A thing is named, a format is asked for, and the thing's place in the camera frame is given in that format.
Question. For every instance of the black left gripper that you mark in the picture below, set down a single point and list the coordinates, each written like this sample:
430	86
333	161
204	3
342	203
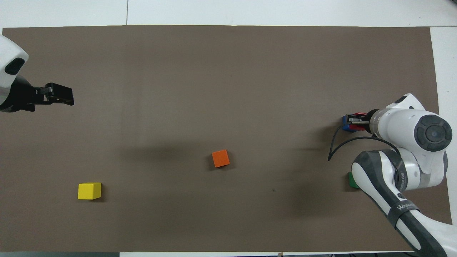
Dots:
21	98

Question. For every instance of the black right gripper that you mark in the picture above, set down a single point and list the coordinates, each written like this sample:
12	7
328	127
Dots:
367	121

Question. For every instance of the red wooden block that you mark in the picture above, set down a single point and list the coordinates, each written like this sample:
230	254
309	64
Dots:
355	127

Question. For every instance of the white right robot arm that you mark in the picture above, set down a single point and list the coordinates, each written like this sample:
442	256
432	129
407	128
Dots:
403	125

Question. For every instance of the blue wooden block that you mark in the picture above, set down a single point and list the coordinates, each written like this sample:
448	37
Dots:
345	127

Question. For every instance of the green wooden block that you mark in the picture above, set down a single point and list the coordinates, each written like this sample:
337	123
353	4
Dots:
352	180

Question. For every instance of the yellow wooden block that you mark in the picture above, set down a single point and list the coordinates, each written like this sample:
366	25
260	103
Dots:
89	191

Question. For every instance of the orange wooden block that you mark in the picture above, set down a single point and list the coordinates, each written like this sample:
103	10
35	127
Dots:
220	159

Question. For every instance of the brown table mat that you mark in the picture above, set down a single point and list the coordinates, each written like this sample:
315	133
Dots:
228	71

